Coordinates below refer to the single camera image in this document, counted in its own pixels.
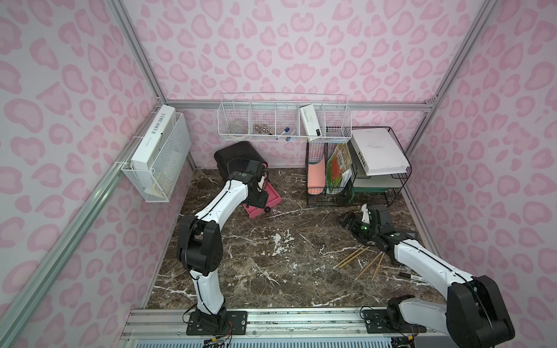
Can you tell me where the white paper stack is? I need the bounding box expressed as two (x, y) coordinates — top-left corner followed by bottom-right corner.
(350, 127), (410, 176)

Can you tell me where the white box in basket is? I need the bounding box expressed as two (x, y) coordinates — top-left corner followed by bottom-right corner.
(300, 104), (322, 138)

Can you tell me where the white book in side basket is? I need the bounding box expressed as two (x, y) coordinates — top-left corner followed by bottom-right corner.
(131, 105), (177, 171)

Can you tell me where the white wire wall basket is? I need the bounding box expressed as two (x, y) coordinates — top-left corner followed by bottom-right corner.
(217, 92), (352, 143)

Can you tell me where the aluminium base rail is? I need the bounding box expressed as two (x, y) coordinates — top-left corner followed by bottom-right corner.
(117, 306), (455, 347)

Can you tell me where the black white marker pen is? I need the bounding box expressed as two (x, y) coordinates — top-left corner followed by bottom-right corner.
(399, 272), (426, 283)

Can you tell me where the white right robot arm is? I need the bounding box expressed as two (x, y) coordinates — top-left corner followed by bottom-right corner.
(338, 204), (516, 347)

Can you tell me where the black pink drawer cabinet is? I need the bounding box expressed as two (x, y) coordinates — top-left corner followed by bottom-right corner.
(214, 142), (268, 181)

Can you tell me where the green red booklet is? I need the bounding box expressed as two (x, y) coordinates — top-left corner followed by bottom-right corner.
(326, 144), (352, 195)

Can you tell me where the white side wire basket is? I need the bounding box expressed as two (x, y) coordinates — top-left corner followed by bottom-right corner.
(122, 113), (191, 203)

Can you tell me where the pink bottom drawer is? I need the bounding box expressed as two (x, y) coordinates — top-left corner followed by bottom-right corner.
(243, 184), (282, 218)

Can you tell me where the pink folder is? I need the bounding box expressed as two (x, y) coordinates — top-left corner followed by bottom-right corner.
(307, 158), (326, 196)

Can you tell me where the black wire paper tray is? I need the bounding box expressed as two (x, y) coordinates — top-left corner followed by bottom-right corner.
(348, 126), (412, 206)

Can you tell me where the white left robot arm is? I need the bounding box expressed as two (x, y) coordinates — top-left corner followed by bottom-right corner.
(176, 159), (268, 336)

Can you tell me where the black wire file rack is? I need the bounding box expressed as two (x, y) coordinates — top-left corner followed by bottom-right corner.
(305, 140), (355, 207)

